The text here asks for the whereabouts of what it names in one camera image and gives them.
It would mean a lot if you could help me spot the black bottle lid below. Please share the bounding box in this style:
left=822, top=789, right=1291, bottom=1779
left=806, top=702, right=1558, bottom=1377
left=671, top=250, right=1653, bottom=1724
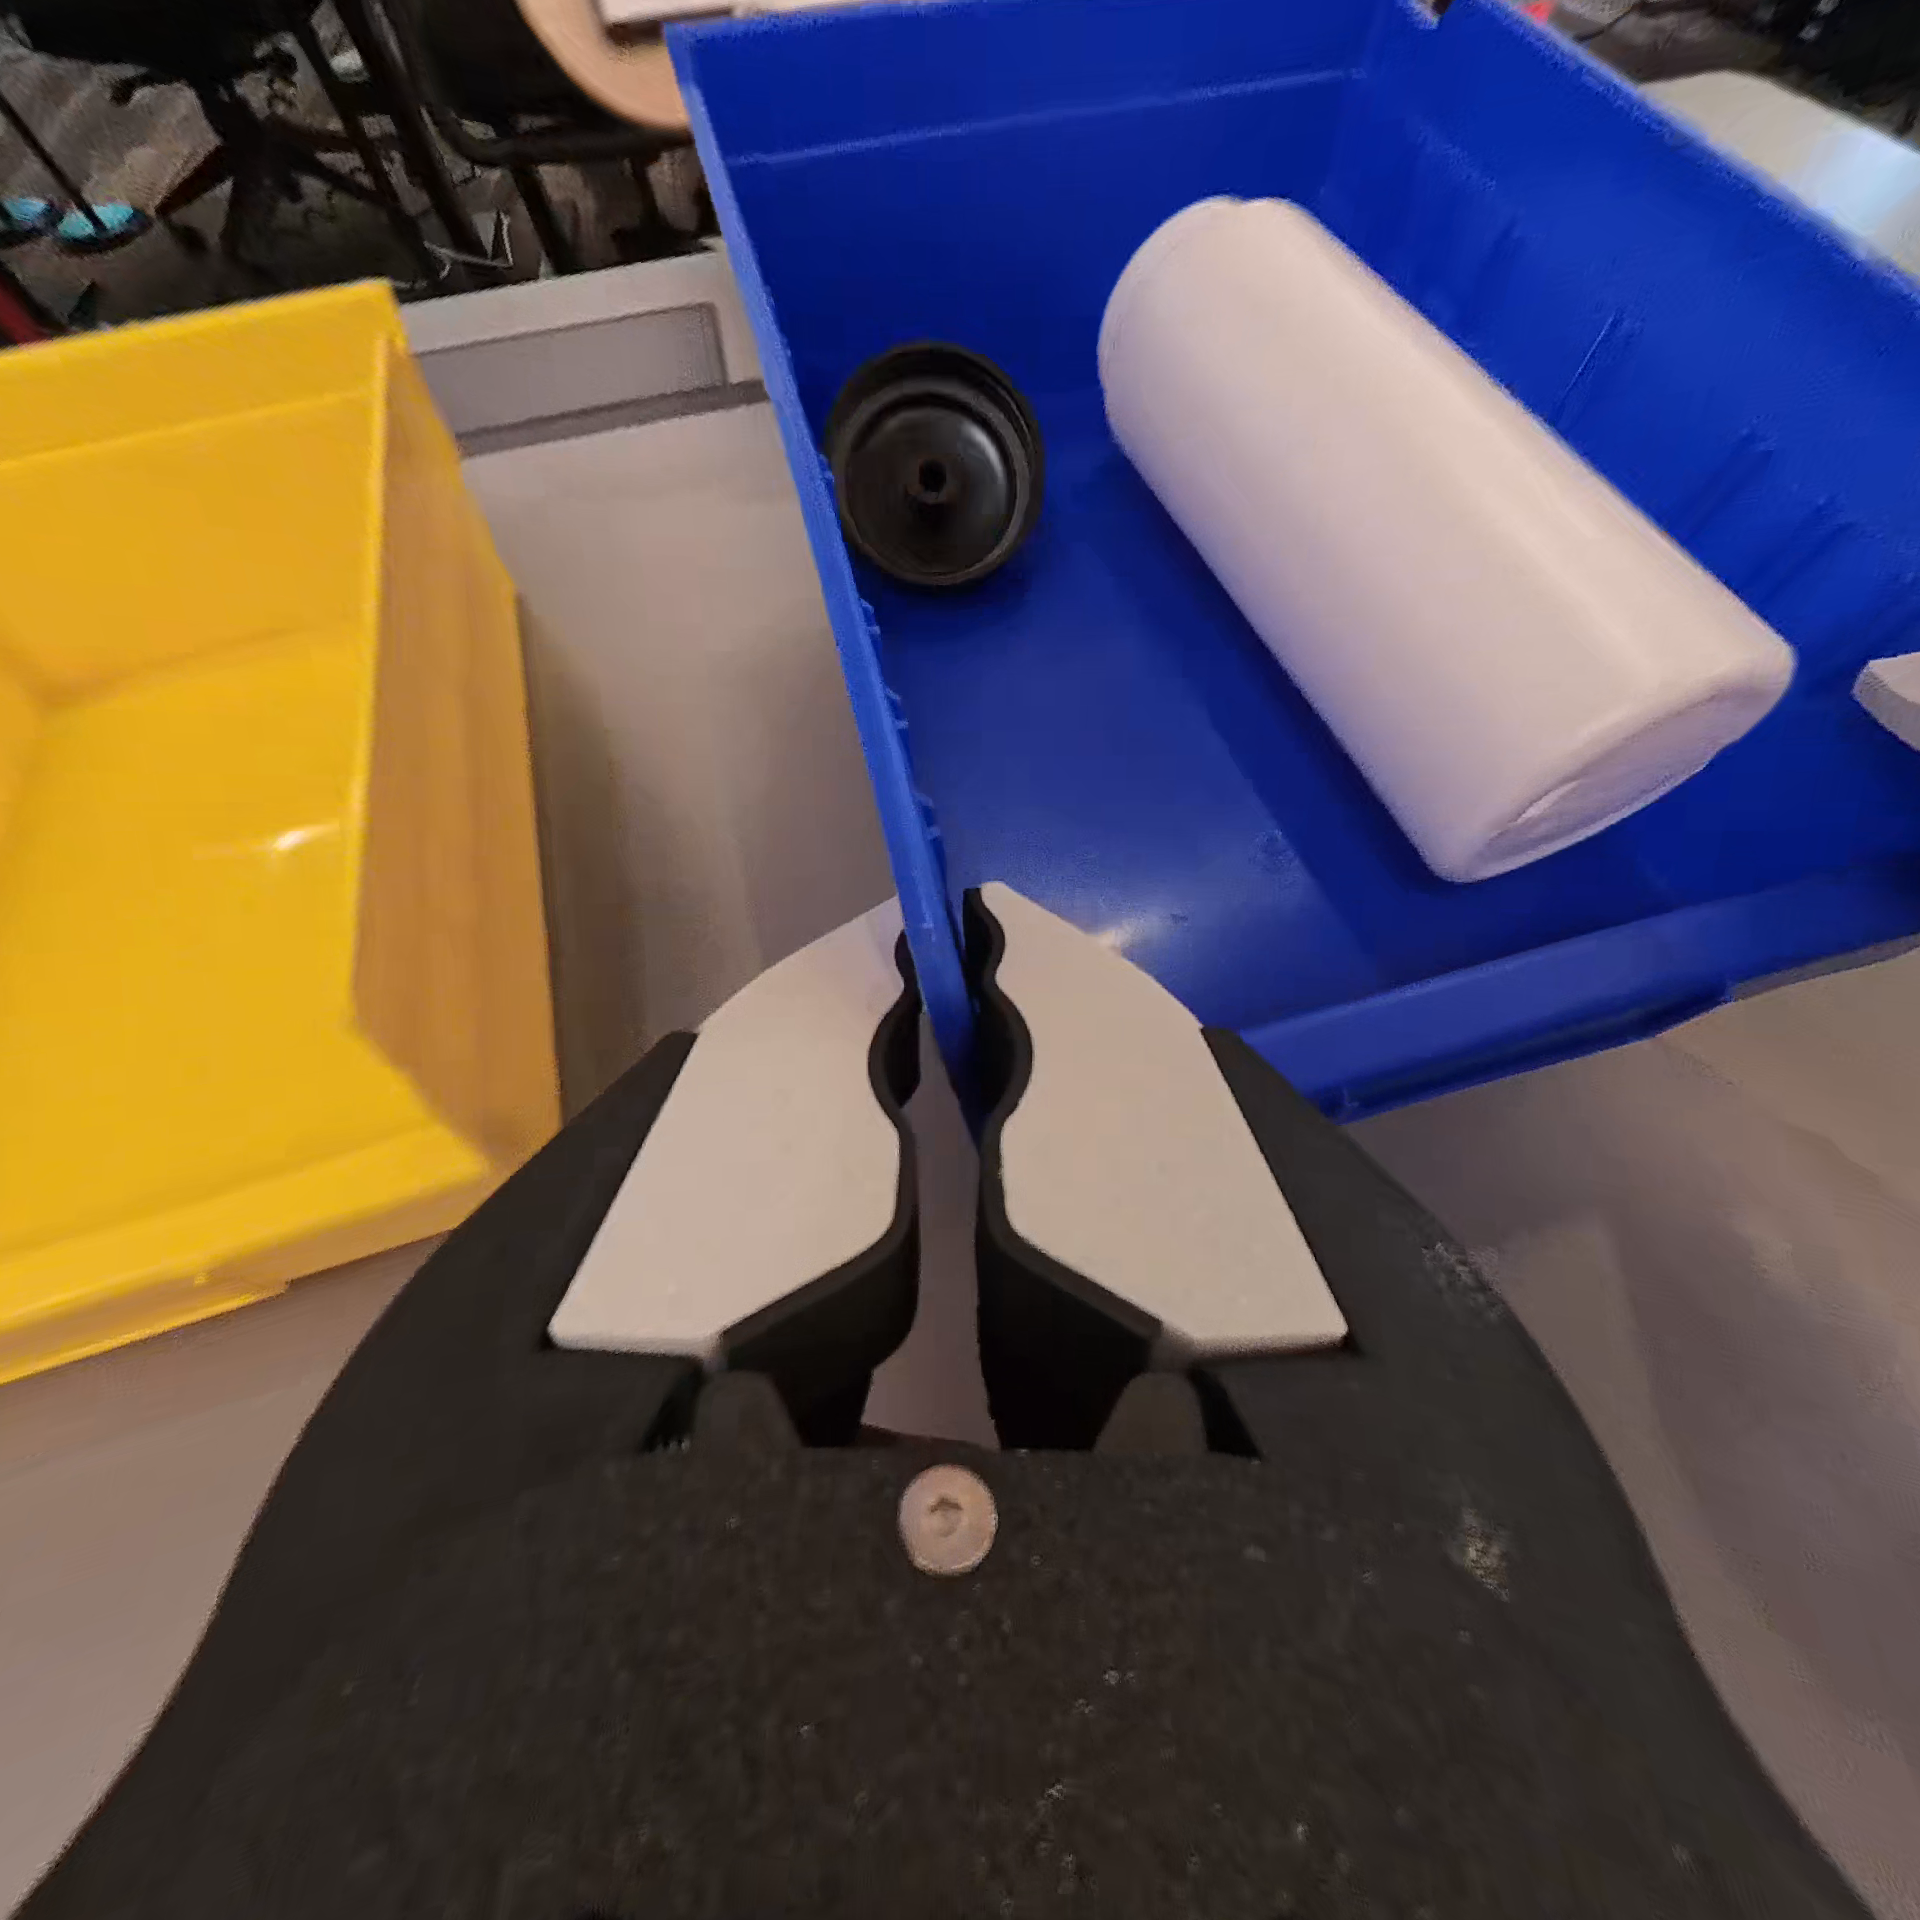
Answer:
left=825, top=342, right=1046, bottom=589

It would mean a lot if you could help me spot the blue plastic bin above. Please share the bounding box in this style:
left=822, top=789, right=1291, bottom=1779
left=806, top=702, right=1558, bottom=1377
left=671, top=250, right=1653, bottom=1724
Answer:
left=668, top=0, right=1920, bottom=1125

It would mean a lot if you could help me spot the white plastic bottle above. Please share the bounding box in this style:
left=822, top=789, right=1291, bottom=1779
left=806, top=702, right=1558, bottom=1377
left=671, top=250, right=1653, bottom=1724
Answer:
left=1094, top=195, right=1798, bottom=884

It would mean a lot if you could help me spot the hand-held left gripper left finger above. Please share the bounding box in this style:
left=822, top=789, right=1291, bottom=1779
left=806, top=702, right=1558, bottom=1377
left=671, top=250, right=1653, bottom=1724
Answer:
left=544, top=901, right=923, bottom=1444

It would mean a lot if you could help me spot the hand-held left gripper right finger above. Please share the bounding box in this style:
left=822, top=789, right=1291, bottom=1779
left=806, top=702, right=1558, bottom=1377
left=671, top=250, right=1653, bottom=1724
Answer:
left=960, top=882, right=1356, bottom=1451

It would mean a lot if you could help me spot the yellow plastic bin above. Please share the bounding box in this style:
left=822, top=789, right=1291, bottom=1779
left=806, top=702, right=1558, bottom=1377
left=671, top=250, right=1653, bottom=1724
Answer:
left=0, top=279, right=565, bottom=1385

